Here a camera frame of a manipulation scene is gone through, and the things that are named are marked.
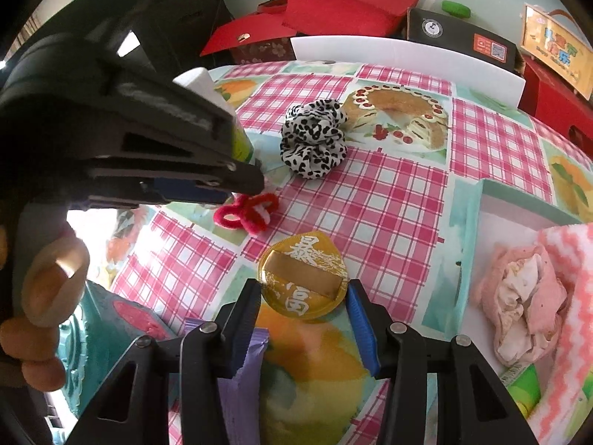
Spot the red box lid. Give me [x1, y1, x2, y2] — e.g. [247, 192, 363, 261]
[200, 14, 297, 56]

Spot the person's left hand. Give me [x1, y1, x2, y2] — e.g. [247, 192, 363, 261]
[0, 234, 91, 392]

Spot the pink checked tablecloth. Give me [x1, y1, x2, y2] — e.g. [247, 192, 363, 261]
[109, 60, 593, 445]

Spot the white bottle with green label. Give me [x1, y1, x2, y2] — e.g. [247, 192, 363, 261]
[172, 67, 255, 165]

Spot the black cardboard box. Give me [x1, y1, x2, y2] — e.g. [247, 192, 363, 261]
[402, 7, 520, 72]

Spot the green tissue packet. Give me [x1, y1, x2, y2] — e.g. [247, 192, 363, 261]
[503, 364, 543, 420]

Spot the teal plastic stool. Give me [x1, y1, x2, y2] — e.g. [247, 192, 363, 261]
[60, 280, 186, 420]

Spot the red fabric bag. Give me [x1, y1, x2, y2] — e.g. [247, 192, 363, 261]
[257, 0, 420, 37]

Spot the white box with teal rim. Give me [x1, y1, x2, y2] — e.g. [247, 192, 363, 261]
[419, 178, 593, 445]

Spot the dark floral box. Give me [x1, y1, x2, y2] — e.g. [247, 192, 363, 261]
[229, 39, 297, 66]

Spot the leopard print scrunchie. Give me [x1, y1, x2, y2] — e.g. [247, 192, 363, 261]
[279, 98, 348, 181]

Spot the purple packet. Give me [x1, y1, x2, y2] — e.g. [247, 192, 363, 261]
[183, 317, 270, 445]

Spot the red pipe cleaner bow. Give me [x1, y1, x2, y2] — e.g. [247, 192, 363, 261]
[213, 193, 279, 233]

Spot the pink crumpled cloth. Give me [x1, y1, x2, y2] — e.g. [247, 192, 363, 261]
[473, 243, 568, 366]

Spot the yellow carton with handle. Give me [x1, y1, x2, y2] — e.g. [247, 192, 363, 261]
[518, 2, 593, 100]

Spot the gold round powder puff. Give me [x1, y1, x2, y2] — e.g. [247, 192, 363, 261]
[257, 231, 349, 320]

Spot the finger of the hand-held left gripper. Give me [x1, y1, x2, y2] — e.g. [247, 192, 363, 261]
[88, 69, 266, 207]

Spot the pink chevron towel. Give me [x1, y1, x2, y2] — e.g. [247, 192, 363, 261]
[526, 222, 593, 445]

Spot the red gift box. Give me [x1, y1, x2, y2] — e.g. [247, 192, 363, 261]
[518, 58, 593, 146]

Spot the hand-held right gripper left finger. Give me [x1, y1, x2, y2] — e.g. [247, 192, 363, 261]
[67, 278, 265, 445]

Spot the black cabinet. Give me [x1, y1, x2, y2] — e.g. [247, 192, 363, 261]
[125, 0, 232, 79]

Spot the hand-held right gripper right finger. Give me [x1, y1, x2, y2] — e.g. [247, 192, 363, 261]
[345, 279, 540, 445]

